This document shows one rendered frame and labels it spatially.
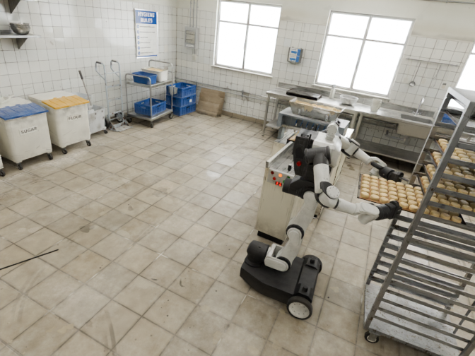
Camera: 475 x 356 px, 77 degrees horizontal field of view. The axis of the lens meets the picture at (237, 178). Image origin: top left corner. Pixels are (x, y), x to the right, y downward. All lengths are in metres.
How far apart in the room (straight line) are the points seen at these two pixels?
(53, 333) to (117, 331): 0.42
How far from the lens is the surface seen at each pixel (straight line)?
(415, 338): 2.79
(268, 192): 2.98
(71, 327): 2.65
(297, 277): 2.74
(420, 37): 6.25
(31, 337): 2.70
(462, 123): 1.89
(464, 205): 2.18
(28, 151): 4.79
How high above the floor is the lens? 2.05
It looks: 28 degrees down
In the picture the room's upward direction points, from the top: 7 degrees clockwise
